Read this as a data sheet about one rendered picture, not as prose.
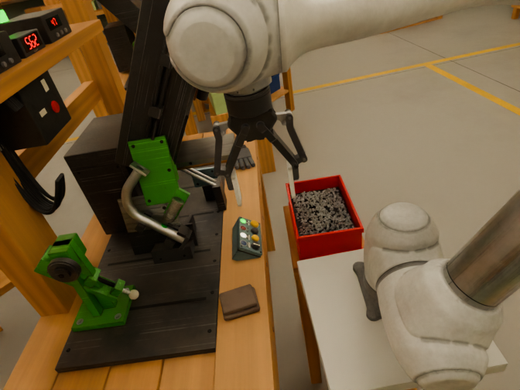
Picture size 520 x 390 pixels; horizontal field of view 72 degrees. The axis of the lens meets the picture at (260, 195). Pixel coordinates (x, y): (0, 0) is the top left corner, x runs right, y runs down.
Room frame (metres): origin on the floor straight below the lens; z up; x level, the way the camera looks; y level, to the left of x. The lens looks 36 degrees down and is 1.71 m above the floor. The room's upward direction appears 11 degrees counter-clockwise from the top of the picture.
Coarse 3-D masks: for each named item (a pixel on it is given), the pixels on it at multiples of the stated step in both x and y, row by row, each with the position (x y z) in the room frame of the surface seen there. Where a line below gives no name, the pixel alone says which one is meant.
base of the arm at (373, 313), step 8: (360, 264) 0.68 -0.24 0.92; (360, 272) 0.65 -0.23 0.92; (360, 280) 0.63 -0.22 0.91; (368, 288) 0.58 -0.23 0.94; (368, 296) 0.57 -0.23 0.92; (376, 296) 0.56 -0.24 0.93; (368, 304) 0.55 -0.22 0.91; (376, 304) 0.55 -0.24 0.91; (368, 312) 0.53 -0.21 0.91; (376, 312) 0.53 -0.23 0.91; (376, 320) 0.52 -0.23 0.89
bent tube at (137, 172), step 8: (136, 168) 0.94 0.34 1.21; (144, 168) 0.97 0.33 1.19; (128, 176) 0.95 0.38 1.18; (136, 176) 0.94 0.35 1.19; (128, 184) 0.94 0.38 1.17; (128, 192) 0.93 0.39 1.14; (128, 200) 0.93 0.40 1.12; (128, 208) 0.92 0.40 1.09; (136, 216) 0.91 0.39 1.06; (144, 216) 0.92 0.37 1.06; (144, 224) 0.90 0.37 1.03; (152, 224) 0.90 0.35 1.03; (160, 224) 0.90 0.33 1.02; (160, 232) 0.89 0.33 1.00; (168, 232) 0.89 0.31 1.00; (176, 232) 0.89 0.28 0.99; (176, 240) 0.88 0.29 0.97
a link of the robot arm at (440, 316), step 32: (512, 224) 0.36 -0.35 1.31; (480, 256) 0.37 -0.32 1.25; (512, 256) 0.34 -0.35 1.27; (384, 288) 0.47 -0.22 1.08; (416, 288) 0.40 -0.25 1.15; (448, 288) 0.37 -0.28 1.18; (480, 288) 0.34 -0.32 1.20; (512, 288) 0.33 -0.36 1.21; (384, 320) 0.42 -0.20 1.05; (416, 320) 0.36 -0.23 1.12; (448, 320) 0.33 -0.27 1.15; (480, 320) 0.32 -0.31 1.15; (416, 352) 0.32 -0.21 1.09; (448, 352) 0.30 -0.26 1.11; (480, 352) 0.30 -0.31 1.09; (448, 384) 0.28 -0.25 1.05
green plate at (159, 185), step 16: (128, 144) 1.00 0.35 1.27; (144, 144) 0.99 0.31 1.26; (160, 144) 0.99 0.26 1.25; (144, 160) 0.98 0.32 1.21; (160, 160) 0.98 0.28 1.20; (144, 176) 0.97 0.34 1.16; (160, 176) 0.97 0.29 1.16; (176, 176) 1.01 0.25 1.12; (144, 192) 0.96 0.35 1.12; (160, 192) 0.95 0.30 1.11
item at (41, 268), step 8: (48, 248) 0.73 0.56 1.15; (48, 256) 0.71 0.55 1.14; (40, 264) 0.69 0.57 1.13; (48, 264) 0.69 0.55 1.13; (40, 272) 0.69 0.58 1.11; (96, 272) 0.72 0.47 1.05; (88, 280) 0.69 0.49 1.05; (96, 280) 0.69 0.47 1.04; (104, 280) 0.71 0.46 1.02; (120, 280) 0.72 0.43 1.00; (88, 288) 0.69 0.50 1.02; (96, 288) 0.70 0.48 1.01; (104, 288) 0.70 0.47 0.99; (112, 288) 0.71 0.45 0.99; (120, 288) 0.70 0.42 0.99; (104, 296) 0.68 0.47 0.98; (112, 296) 0.69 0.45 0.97
